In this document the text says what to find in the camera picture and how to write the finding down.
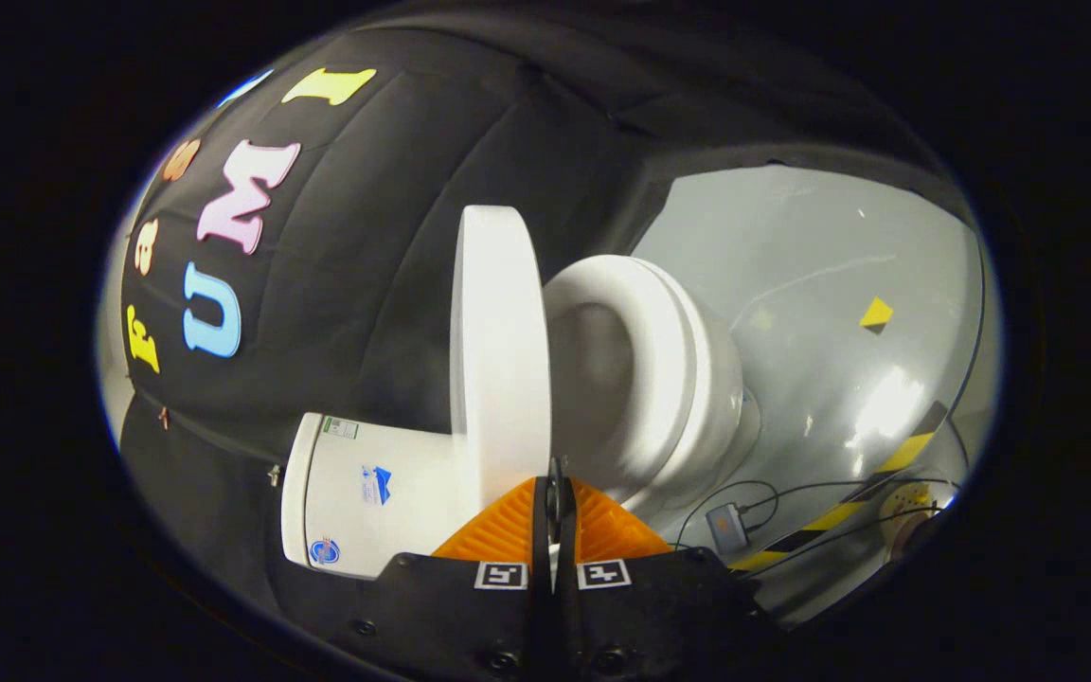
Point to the white toilet seat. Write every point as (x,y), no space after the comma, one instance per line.
(645,369)

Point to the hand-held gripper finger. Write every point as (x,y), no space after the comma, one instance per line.
(566,530)
(543,530)

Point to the white toilet with tank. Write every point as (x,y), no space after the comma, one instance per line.
(394,493)

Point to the yellow black hazard tape strip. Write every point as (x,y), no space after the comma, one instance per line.
(905,453)

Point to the black backdrop cloth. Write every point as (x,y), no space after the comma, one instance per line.
(366,265)

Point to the small grey adapter box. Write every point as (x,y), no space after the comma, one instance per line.
(725,529)

